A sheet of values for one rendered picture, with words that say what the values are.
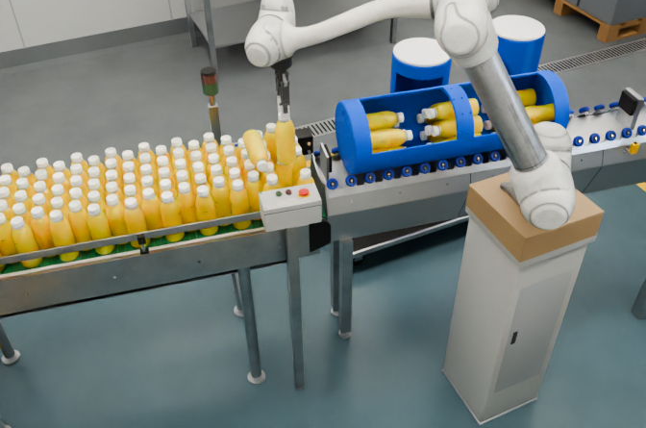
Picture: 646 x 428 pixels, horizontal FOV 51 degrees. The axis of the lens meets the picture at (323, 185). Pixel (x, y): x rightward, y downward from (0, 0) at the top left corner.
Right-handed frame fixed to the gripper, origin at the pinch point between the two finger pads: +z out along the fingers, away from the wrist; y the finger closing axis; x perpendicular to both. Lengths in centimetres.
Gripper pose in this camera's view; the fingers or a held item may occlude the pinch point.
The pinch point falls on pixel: (283, 108)
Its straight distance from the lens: 228.4
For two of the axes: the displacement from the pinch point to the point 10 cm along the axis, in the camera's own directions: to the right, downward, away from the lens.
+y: -2.5, -6.1, 7.5
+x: -9.7, 1.7, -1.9
